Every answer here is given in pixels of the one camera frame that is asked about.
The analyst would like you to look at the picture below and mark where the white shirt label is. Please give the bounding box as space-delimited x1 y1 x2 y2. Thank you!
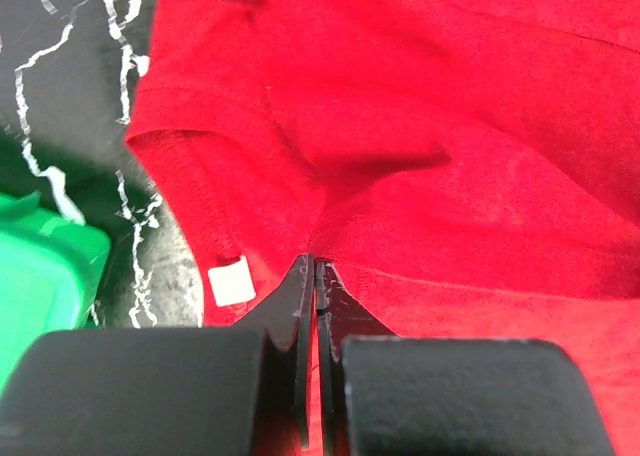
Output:
207 256 256 307

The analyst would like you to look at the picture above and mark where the red t shirt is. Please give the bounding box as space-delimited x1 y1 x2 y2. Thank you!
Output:
126 0 639 455

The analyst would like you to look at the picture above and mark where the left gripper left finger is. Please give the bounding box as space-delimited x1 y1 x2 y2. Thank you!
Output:
1 255 314 455

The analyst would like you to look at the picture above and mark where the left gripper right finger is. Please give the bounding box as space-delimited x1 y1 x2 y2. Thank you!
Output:
315 261 614 455

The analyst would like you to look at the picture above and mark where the green plastic tray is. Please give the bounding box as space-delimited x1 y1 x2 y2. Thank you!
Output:
0 192 111 385

